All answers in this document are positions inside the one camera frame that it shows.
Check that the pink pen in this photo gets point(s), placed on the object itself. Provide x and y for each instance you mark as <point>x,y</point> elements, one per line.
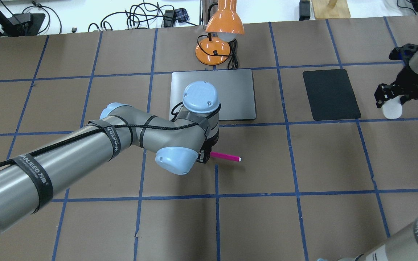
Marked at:
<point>226,156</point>

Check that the silver closed notebook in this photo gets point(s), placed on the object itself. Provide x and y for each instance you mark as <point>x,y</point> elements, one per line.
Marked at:
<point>235,91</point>

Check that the black mousepad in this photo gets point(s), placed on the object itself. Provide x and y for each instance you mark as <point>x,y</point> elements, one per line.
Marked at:
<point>331,95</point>

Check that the wooden stand with base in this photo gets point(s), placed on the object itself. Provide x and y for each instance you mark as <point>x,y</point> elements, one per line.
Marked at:
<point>330,9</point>

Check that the black power adapter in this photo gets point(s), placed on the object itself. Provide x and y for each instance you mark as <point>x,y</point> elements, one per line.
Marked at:
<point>304,10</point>

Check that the orange desk lamp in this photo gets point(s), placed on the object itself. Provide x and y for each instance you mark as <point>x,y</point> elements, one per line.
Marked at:
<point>222,25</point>

